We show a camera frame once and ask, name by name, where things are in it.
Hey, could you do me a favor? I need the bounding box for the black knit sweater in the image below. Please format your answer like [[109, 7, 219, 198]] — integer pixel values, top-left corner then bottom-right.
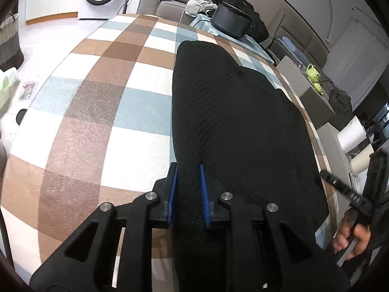
[[171, 40, 330, 292]]

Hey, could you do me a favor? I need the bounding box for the white green plastic bag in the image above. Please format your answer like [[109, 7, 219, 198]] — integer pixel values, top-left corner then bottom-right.
[[0, 67, 19, 113]]

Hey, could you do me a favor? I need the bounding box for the black jacket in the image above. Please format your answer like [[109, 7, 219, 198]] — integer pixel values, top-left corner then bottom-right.
[[207, 0, 269, 41]]

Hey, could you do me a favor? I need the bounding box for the woven basket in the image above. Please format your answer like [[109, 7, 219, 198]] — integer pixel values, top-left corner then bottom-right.
[[0, 12, 25, 72]]

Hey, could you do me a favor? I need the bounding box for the person's right hand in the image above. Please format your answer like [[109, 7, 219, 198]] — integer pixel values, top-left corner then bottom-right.
[[333, 216, 373, 260]]

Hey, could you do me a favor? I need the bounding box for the green frog-shaped teapot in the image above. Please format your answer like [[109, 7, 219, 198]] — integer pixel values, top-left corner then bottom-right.
[[305, 64, 321, 82]]

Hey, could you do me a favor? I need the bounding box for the dark grey cloth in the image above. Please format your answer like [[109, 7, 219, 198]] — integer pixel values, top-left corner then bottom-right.
[[319, 76, 353, 113]]

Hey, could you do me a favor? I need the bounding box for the pale grey garment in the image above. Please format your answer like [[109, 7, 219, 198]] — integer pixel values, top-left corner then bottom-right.
[[185, 0, 218, 17]]

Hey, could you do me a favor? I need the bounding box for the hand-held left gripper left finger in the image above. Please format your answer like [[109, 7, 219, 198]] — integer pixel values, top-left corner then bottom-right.
[[29, 162, 178, 292]]

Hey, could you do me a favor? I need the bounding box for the white paper towel roll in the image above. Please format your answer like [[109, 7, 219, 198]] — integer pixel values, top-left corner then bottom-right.
[[337, 116, 367, 153]]

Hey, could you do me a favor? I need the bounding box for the printed leaflet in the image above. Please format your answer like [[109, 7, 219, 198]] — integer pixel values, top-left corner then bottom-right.
[[19, 81, 38, 100]]

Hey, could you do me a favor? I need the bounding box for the grey cube table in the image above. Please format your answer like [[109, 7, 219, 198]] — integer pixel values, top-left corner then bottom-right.
[[316, 122, 354, 189], [275, 56, 336, 128]]

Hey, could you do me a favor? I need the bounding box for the checked blanket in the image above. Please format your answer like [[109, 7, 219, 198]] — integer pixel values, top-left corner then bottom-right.
[[0, 14, 339, 292]]

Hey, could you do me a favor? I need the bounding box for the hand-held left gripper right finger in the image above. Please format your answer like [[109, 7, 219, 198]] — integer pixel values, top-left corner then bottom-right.
[[199, 164, 344, 292]]

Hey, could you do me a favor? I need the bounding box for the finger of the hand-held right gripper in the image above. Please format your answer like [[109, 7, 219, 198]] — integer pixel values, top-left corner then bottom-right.
[[320, 170, 374, 216]]

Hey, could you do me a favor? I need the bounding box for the beige roll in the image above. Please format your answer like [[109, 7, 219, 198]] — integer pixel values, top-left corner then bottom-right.
[[351, 145, 377, 177]]

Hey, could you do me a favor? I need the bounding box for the black round basket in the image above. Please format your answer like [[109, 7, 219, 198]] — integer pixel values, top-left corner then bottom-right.
[[210, 1, 253, 38]]

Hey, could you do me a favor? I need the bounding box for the grey sofa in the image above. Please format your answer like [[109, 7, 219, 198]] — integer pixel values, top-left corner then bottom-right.
[[137, 0, 330, 58]]

